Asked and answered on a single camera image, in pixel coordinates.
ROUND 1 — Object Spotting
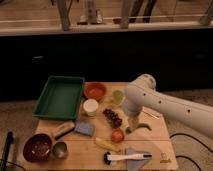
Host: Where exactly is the red apple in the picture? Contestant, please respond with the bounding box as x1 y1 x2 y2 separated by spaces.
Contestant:
111 129 124 143

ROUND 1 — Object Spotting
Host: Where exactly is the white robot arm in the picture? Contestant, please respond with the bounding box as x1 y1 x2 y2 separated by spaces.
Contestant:
122 74 213 139

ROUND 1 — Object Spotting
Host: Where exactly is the green plastic cup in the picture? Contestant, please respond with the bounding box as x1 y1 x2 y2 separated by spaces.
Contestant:
112 90 124 105

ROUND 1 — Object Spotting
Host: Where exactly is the white paper cup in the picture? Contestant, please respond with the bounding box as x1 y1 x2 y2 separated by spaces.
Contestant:
83 99 99 116

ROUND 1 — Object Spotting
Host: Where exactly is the small metal cup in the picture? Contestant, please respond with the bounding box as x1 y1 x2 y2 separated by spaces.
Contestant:
52 141 68 159

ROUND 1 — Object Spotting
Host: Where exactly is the green chili pepper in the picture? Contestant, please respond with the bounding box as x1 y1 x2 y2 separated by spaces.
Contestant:
125 123 152 134

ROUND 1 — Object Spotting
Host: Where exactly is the dark grape bunch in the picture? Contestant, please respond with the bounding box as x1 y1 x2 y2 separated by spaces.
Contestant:
103 109 122 128

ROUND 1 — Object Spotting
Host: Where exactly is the white dish brush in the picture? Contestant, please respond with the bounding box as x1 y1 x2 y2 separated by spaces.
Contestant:
103 152 152 165

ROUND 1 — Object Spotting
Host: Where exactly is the blue sponge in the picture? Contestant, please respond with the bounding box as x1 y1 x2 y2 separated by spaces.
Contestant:
74 122 95 136

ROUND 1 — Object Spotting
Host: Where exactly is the orange bowl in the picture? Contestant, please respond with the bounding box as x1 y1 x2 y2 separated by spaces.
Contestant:
84 82 106 101

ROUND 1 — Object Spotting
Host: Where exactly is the green plastic tray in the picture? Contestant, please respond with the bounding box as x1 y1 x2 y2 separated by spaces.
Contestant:
33 76 85 120

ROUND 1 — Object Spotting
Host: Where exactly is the dark brown bowl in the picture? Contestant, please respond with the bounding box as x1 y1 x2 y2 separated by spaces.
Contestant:
23 133 52 163

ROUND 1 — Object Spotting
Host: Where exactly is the black pole stand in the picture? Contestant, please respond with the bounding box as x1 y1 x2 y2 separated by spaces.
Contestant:
0 131 14 171

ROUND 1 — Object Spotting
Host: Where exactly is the black cable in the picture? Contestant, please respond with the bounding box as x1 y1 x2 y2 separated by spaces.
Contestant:
169 132 213 171

